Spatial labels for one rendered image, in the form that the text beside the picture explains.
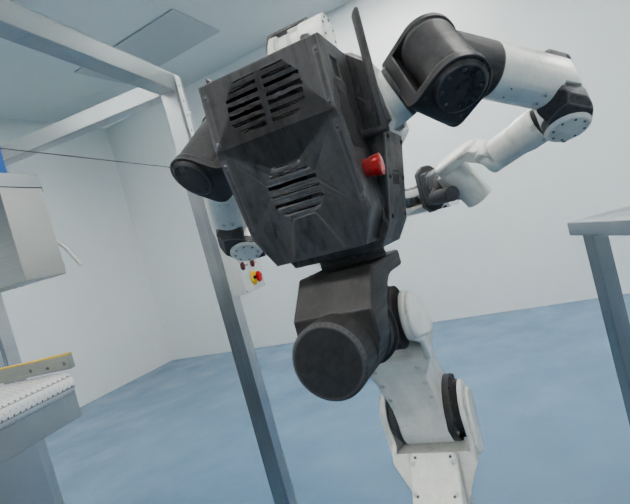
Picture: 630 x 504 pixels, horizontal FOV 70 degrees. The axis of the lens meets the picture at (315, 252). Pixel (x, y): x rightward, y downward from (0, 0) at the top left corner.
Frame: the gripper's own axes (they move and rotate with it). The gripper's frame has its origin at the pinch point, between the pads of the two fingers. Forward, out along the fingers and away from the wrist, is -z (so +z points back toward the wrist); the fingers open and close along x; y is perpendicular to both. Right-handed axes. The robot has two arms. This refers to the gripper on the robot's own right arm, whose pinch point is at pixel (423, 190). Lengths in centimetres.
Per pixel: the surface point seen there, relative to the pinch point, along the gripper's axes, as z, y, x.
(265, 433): -39, -63, 67
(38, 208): 14, -92, -19
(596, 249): 21.8, 29.7, 25.2
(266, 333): -365, -60, 98
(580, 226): 21.1, 27.6, 18.8
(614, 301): 22, 31, 39
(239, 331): -39, -62, 30
